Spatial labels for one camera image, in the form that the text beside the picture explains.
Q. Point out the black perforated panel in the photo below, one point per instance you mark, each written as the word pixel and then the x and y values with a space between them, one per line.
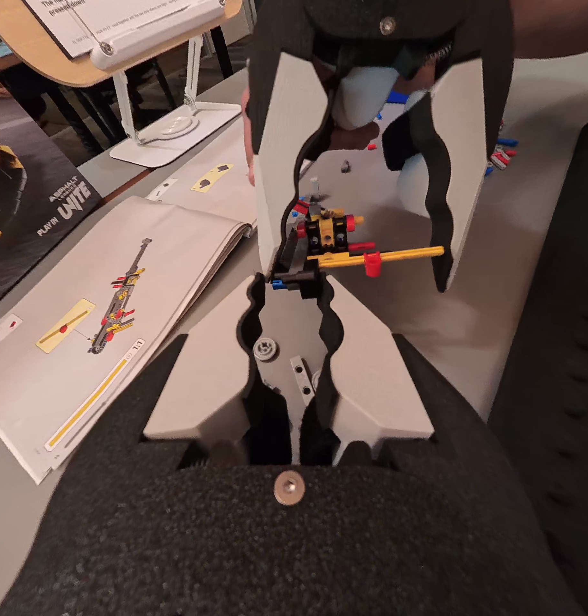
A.
pixel 554 337

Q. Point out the person's right hand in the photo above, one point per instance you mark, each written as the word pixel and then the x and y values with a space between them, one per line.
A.
pixel 354 138

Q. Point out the lego instruction booklet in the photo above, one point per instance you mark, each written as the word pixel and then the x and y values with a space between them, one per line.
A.
pixel 82 288

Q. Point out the grey lego wheel hub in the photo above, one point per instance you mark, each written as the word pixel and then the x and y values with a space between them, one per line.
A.
pixel 266 349

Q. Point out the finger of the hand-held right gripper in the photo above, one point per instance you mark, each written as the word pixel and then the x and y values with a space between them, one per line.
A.
pixel 284 134
pixel 467 144

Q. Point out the pile of small lego pins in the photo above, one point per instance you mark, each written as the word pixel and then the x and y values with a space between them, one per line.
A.
pixel 501 154

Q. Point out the grey lego beam assembly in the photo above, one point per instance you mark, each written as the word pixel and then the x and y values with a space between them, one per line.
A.
pixel 323 231

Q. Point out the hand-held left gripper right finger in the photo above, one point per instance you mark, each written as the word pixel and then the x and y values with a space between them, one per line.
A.
pixel 380 380

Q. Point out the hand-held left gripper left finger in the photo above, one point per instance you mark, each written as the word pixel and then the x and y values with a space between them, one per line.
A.
pixel 197 380

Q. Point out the person's right forearm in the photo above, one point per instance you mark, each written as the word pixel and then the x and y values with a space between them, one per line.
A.
pixel 554 29

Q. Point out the red lego bush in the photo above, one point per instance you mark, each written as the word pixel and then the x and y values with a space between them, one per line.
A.
pixel 372 263

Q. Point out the lego set box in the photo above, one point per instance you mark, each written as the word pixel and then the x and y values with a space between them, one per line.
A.
pixel 29 192

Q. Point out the white desk stand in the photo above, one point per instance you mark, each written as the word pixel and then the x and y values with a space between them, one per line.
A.
pixel 193 72

